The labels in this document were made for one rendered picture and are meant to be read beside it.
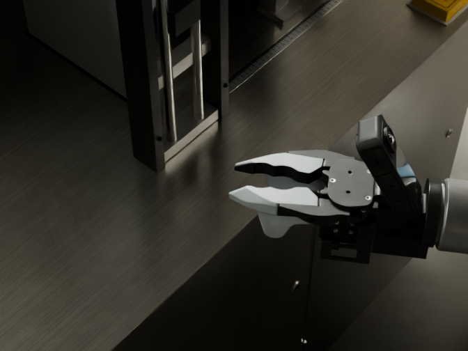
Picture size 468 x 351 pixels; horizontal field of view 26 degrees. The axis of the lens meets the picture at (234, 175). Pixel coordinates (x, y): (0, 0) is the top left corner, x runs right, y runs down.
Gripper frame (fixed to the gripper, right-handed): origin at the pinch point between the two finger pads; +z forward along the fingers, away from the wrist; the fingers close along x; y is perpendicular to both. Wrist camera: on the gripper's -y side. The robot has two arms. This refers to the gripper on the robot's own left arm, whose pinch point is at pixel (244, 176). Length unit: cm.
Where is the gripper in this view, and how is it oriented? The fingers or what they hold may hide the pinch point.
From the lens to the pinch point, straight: 104.9
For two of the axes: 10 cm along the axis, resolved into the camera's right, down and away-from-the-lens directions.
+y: -0.2, 7.4, 6.8
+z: -9.9, -1.1, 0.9
